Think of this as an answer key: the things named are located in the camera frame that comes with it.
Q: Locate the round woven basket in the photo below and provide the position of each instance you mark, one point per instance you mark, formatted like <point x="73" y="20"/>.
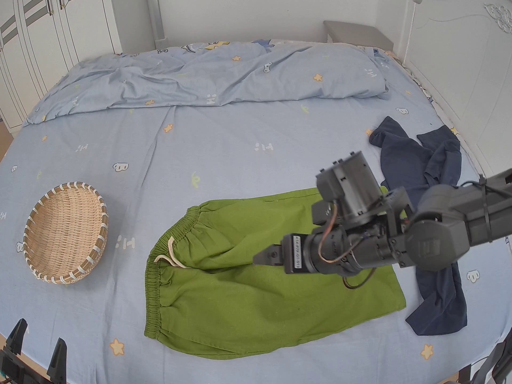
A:
<point x="60" y="234"/>

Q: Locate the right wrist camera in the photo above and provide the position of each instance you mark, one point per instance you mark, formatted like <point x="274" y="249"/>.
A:
<point x="324" y="214"/>

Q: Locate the dark blue T-shirt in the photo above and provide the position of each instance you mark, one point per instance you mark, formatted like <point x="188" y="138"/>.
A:
<point x="404" y="154"/>

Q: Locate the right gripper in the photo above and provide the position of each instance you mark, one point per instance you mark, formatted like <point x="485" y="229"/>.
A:
<point x="320" y="254"/>

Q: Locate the bed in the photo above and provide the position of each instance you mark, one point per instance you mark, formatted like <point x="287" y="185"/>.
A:
<point x="240" y="154"/>

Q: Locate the grey bedside table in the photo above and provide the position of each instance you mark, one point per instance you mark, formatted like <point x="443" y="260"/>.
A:
<point x="356" y="34"/>

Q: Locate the green shorts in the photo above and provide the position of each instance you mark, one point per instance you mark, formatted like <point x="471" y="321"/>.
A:
<point x="240" y="294"/>

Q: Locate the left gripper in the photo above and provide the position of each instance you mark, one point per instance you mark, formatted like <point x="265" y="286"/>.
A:
<point x="20" y="370"/>

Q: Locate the pale blue quilt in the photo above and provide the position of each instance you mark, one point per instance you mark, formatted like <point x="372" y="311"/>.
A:
<point x="240" y="78"/>

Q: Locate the grey wall pipe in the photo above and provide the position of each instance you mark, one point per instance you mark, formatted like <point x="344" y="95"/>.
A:
<point x="154" y="6"/>

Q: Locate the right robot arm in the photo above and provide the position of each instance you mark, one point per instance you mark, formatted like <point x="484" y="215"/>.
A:
<point x="440" y="230"/>

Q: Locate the white wardrobe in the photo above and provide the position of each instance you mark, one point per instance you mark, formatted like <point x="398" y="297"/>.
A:
<point x="60" y="22"/>

